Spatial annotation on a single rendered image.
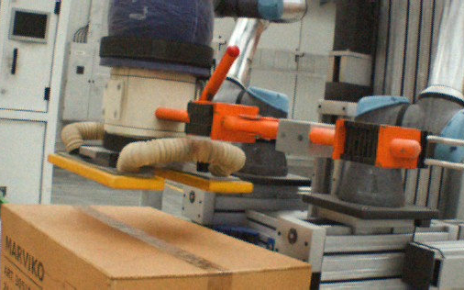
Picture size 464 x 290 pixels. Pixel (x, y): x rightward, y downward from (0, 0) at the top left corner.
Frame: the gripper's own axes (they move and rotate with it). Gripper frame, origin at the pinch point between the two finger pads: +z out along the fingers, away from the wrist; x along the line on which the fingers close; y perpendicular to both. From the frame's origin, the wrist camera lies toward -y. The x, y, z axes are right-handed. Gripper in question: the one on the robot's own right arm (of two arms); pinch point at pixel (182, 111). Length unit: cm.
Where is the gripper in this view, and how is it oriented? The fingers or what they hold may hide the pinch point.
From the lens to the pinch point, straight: 172.7
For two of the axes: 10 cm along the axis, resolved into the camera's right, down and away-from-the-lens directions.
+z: -1.0, 9.9, 0.5
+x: 8.0, 0.5, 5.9
